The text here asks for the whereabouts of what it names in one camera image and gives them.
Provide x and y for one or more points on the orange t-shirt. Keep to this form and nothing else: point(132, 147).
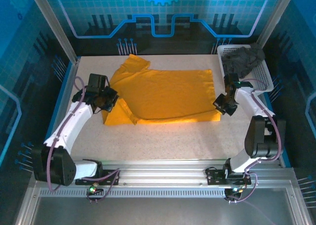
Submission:
point(168, 91)

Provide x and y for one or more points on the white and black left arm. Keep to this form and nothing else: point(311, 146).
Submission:
point(71, 126)

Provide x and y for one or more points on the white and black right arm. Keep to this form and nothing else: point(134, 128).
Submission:
point(247, 99)

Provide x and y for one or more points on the blue table edge trim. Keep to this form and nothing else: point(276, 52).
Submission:
point(63, 94)

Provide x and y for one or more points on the white perforated plastic basket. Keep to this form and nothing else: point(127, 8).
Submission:
point(263, 74)

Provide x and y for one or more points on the dark grey t-shirt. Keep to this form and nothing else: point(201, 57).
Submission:
point(242, 59)

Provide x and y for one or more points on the small LED circuit board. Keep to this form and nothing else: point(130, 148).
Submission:
point(234, 190)
point(92, 190)

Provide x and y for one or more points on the aluminium frame post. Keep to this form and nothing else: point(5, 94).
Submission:
point(54, 22)
point(274, 15)

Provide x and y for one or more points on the aluminium mounting rail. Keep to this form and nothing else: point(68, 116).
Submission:
point(160, 173)

